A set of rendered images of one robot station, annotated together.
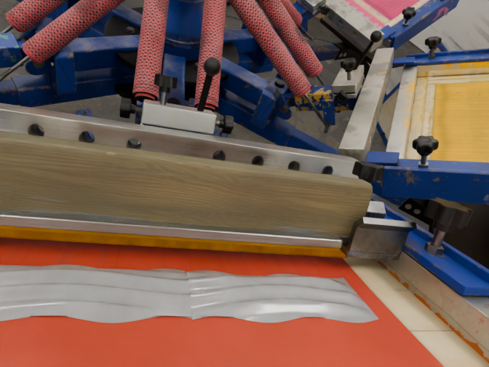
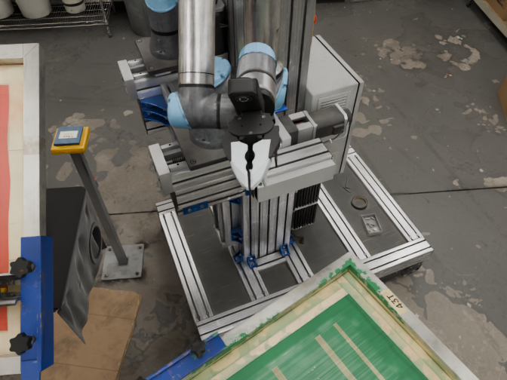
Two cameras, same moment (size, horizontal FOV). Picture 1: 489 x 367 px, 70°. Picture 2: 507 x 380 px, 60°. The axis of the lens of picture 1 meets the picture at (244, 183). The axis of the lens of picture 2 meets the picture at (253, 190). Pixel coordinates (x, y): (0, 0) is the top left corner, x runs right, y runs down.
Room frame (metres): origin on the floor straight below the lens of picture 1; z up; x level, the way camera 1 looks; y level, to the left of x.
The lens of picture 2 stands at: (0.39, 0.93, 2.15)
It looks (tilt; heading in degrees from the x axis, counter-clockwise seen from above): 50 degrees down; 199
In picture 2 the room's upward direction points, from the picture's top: straight up
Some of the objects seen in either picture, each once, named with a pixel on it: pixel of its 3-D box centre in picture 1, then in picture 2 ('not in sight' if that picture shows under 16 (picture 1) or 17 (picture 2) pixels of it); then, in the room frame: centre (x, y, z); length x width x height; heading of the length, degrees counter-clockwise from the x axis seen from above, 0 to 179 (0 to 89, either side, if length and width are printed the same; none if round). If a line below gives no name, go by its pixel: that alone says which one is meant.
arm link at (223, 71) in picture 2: not in sight; (212, 87); (-0.51, 0.50, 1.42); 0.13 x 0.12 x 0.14; 107
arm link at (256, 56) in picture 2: not in sight; (256, 72); (-0.30, 0.69, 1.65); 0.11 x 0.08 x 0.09; 17
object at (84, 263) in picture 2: not in sight; (76, 268); (-0.16, 0.07, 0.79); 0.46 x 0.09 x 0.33; 24
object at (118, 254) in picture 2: not in sight; (101, 209); (-0.60, -0.19, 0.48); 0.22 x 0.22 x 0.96; 24
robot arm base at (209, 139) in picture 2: not in sight; (213, 119); (-0.51, 0.49, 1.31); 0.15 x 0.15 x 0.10
